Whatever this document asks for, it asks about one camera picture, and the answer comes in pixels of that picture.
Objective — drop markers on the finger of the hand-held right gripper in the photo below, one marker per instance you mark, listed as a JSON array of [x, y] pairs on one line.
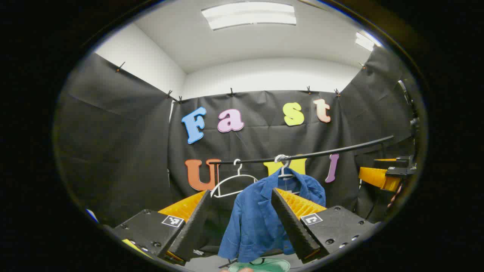
[[401, 162], [378, 177]]

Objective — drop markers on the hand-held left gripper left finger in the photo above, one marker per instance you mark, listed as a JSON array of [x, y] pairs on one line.
[[191, 230]]

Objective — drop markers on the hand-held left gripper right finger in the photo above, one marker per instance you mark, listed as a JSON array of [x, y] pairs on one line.
[[293, 230]]

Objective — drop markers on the green mesh laundry hamper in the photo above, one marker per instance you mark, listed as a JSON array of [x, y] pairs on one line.
[[272, 264]]

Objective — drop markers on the blue jacket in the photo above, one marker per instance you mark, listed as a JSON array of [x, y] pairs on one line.
[[253, 223]]

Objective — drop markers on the black clothes rack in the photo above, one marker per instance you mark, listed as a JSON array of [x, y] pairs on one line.
[[340, 150]]

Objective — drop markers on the white plastic hanger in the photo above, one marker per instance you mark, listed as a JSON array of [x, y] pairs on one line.
[[283, 175], [239, 170]]

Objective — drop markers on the silver tape wrap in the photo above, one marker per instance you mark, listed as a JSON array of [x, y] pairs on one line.
[[281, 158]]

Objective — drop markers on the black backdrop cloth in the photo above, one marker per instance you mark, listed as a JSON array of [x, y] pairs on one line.
[[113, 151]]

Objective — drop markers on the row of black cloth clips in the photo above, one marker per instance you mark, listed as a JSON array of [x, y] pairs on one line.
[[169, 92]]

